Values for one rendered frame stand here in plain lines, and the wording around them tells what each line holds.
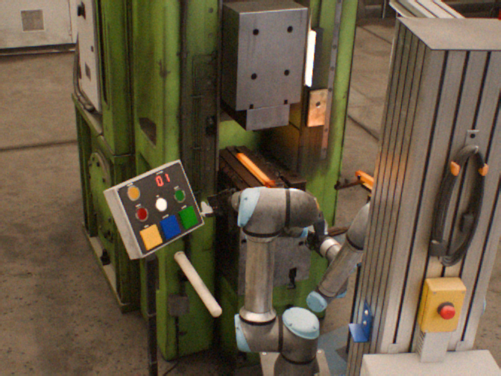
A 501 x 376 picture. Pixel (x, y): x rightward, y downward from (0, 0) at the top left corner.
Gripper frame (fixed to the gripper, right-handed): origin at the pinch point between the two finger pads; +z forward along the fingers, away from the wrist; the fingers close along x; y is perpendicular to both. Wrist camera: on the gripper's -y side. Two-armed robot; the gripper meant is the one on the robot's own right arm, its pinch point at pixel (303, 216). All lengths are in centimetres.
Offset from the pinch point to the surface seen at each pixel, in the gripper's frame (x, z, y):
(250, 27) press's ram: -12, 31, -71
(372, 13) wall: 445, 588, 92
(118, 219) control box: -73, 12, -8
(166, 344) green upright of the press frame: -44, 45, 89
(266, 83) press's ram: -4, 31, -47
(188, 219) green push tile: -44.5, 13.8, -0.6
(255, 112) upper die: -8.6, 30.7, -35.0
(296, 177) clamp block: 16.0, 34.7, 1.9
